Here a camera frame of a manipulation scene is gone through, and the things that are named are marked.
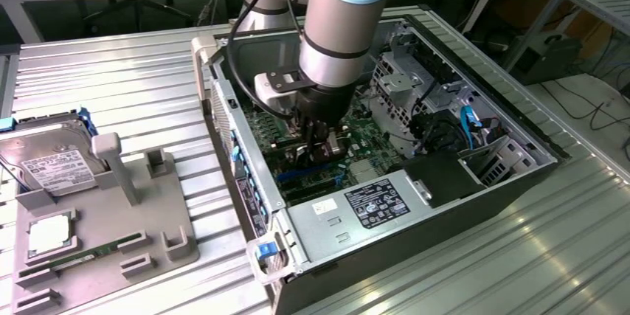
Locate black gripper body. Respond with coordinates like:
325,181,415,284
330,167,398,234
294,84,357,128

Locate black graphics card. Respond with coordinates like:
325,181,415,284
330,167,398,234
275,137,351,170

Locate green motherboard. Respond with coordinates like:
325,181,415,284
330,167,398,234
240,100,410,207

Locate blue expansion slot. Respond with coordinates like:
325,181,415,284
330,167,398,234
275,169,321,183

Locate black expansion slot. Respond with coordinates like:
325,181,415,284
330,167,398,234
283,178,346,204

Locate silver drive cage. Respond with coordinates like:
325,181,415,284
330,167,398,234
367,23,482,146

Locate black air shroud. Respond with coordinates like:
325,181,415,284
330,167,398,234
386,150,486,209

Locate silver power supply unit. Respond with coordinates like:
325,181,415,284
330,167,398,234
284,176,439,268

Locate silver disk bay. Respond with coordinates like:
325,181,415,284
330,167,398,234
457,136,542,187

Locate black open PC case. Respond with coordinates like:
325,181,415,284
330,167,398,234
190,13,573,315

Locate black office chair base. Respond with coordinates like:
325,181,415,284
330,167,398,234
78,0,196,35

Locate black box device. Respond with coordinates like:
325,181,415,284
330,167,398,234
511,32,583,86

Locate grey parts rack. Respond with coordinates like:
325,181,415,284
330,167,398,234
10,132,200,315

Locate loose green RAM stick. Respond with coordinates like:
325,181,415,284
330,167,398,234
28,234,144,270

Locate silver CPU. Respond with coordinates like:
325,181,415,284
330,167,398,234
27,215,75,257

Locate metal slat shelf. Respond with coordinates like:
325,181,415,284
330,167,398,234
505,0,630,72

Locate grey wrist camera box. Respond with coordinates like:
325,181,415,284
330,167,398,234
252,70,310,117

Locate black wire bundle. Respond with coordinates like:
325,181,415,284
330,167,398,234
411,111,467,153

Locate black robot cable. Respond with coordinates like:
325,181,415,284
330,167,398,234
227,0,299,120

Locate blue wire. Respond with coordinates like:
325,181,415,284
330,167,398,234
459,106,482,150

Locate hard disk with blue bracket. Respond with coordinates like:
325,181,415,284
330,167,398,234
0,108,103,198

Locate black disk wire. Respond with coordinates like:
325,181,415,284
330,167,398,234
0,156,28,189

